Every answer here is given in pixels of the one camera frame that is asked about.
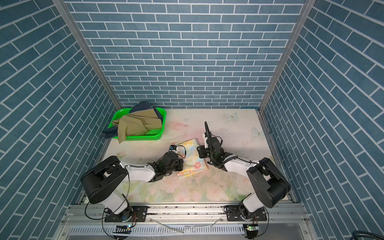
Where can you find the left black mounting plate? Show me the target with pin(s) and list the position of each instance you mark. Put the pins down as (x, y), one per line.
(141, 213)

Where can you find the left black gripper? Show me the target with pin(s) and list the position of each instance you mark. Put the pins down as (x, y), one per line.
(180, 162)

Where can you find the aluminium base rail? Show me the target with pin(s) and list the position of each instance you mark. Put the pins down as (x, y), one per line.
(285, 212)

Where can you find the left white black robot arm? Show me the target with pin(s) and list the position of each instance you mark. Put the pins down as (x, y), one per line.
(101, 182)

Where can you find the dark navy skirt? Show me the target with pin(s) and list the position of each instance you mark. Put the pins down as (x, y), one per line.
(112, 132)

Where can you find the white slotted cable duct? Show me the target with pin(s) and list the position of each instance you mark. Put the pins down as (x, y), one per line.
(158, 230)

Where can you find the aluminium corner post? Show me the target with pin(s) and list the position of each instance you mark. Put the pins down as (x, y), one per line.
(76, 32)
(304, 14)

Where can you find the right aluminium corner post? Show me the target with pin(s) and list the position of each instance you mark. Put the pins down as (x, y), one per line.
(304, 14)

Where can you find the black mounting plate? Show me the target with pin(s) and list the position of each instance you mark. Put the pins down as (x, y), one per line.
(141, 213)
(236, 213)

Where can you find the green plastic basket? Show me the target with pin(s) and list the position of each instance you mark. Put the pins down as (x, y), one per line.
(152, 135)

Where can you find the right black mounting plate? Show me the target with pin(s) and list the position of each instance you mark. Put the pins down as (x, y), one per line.
(236, 213)

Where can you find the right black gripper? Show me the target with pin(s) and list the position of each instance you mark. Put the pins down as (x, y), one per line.
(201, 152)

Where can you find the olive khaki skirt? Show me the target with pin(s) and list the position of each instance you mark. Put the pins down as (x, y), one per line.
(138, 123)

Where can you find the floral pastel skirt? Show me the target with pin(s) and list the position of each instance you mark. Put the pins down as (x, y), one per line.
(193, 164)

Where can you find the left aluminium corner post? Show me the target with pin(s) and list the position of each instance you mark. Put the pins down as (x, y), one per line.
(76, 32)

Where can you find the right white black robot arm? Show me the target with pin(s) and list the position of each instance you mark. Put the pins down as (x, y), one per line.
(269, 184)

